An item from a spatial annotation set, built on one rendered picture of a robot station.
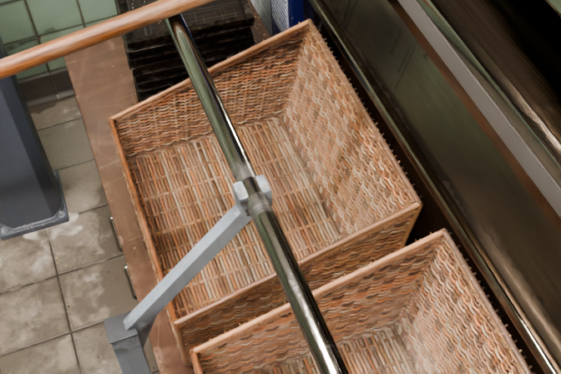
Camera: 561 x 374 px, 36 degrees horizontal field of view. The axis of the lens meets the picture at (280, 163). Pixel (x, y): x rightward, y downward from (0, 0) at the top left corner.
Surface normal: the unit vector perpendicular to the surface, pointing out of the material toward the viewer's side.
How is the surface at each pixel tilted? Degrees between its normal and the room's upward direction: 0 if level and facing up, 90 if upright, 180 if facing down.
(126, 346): 90
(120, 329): 0
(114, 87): 0
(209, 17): 0
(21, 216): 90
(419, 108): 70
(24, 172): 90
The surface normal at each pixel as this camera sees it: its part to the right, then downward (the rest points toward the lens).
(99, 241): -0.05, -0.65
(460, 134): -0.90, 0.05
